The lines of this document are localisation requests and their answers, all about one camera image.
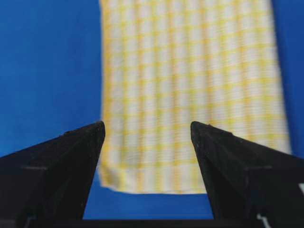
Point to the yellow checkered towel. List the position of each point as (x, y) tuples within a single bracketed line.
[(168, 63)]

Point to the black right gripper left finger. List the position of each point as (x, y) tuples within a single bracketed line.
[(50, 180)]

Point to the blue table mat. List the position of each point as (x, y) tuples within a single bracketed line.
[(50, 83)]

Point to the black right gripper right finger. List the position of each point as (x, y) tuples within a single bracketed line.
[(249, 182)]

